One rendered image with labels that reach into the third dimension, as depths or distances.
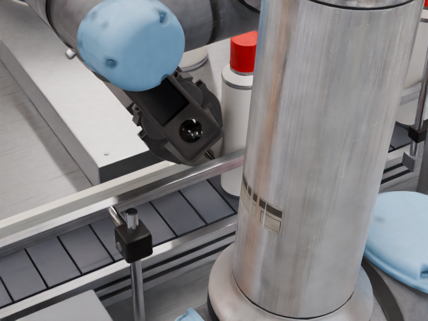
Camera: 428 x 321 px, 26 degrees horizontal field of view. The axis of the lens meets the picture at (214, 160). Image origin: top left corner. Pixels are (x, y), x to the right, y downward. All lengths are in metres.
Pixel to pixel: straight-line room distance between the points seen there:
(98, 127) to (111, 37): 0.47
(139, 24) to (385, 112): 0.27
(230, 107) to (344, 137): 0.50
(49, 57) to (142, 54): 0.61
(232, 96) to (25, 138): 0.38
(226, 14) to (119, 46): 0.11
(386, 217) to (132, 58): 0.23
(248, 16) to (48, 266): 0.38
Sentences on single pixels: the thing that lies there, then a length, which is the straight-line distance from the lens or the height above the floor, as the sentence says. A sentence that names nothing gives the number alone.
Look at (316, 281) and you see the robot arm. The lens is 0.59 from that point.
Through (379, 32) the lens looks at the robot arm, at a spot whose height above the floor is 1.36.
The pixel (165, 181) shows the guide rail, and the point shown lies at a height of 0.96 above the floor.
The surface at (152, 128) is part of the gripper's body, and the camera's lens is 0.96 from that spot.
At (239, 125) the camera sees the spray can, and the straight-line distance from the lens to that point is 1.01.
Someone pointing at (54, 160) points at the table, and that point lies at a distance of 1.23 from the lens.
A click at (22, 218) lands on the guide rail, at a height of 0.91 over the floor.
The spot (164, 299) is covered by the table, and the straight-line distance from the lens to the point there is 1.04.
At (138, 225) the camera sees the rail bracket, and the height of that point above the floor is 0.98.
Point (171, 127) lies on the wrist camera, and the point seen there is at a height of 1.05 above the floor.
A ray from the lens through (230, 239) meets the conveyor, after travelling 1.07.
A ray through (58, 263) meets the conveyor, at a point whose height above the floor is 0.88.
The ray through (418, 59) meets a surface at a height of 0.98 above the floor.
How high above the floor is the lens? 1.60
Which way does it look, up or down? 40 degrees down
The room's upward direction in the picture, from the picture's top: straight up
